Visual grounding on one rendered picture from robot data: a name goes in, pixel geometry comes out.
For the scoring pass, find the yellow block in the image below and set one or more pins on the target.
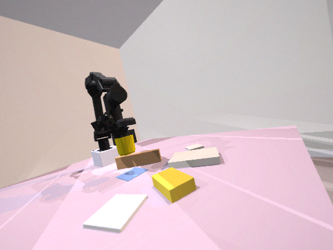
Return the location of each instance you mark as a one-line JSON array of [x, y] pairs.
[[173, 184]]

